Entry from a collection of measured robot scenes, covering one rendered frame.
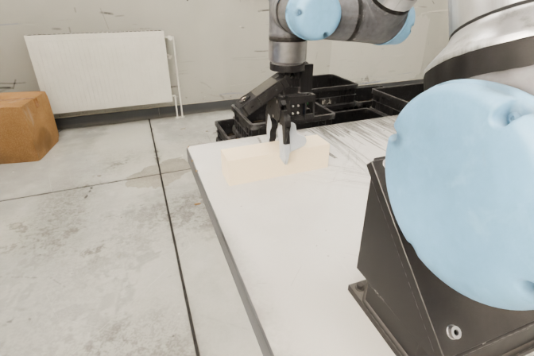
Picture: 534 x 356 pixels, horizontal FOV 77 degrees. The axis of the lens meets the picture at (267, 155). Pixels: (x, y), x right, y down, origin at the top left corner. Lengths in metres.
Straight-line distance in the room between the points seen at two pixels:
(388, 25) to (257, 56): 2.87
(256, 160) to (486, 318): 0.47
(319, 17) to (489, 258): 0.43
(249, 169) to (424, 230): 0.53
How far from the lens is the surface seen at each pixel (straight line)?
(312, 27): 0.54
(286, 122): 0.68
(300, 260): 0.54
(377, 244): 0.42
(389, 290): 0.43
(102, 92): 3.18
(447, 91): 0.19
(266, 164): 0.72
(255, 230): 0.59
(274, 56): 0.67
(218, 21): 3.29
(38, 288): 1.71
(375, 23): 0.61
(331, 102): 1.98
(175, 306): 1.43
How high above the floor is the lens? 1.07
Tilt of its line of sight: 26 degrees down
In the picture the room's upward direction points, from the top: straight up
